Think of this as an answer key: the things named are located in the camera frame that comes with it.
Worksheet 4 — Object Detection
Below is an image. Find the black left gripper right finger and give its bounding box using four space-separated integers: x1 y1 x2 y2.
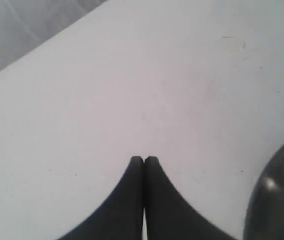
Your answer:
144 156 233 240

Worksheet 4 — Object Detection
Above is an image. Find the round stainless steel plate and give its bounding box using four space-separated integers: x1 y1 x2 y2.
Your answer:
243 145 284 240

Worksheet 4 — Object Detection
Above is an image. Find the white backdrop curtain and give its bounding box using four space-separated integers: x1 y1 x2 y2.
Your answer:
0 0 103 71

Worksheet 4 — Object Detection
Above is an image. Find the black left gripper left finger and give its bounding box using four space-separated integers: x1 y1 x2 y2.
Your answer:
61 156 144 240

